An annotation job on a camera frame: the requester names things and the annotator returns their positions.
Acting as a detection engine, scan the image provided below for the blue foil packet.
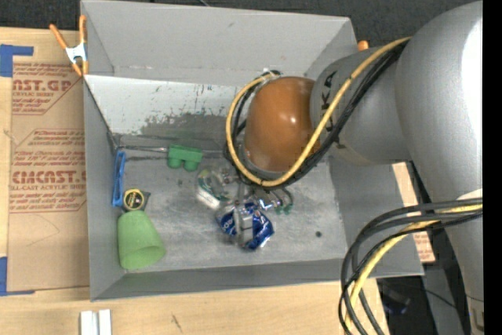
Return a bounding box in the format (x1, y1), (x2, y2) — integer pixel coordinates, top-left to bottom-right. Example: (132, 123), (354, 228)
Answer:
(214, 199), (275, 252)

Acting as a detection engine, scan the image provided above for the clear plastic bottle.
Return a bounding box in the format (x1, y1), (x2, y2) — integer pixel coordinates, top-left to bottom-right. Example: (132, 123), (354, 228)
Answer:
(195, 164), (237, 211)

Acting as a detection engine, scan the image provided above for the green toy building block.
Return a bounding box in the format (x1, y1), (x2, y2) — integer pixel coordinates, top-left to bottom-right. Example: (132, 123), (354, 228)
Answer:
(166, 144), (204, 173)

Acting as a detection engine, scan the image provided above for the light green plastic cup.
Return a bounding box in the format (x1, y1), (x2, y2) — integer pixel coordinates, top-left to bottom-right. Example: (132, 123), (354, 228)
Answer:
(116, 209), (167, 271)

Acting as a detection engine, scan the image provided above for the black and yellow tape measure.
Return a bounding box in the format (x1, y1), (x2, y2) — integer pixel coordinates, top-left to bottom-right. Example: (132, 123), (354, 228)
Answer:
(122, 188), (152, 213)

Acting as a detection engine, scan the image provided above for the grey metal bin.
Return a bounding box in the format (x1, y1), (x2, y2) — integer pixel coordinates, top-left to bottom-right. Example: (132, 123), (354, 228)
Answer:
(79, 0), (427, 302)

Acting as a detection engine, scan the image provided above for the brown cardboard board red print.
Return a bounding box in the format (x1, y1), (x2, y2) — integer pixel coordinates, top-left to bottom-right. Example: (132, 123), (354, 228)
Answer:
(0, 26), (437, 297)

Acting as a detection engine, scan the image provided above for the blue plastic frame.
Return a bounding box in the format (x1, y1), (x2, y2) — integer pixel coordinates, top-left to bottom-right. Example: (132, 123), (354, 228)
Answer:
(111, 150), (127, 208)

